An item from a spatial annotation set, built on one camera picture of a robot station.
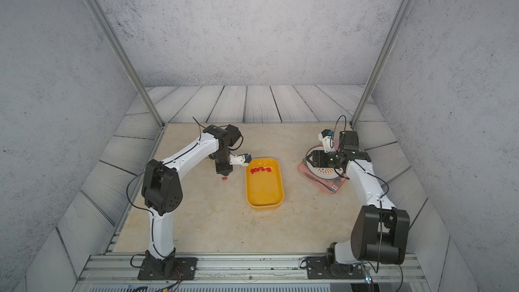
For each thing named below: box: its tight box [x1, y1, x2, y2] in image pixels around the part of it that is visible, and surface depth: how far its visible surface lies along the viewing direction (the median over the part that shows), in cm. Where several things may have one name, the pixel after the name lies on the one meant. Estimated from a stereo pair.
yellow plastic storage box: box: [245, 158, 285, 211], surface depth 97 cm
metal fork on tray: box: [301, 171, 341, 194], surface depth 96 cm
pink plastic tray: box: [298, 159, 348, 194], surface depth 98 cm
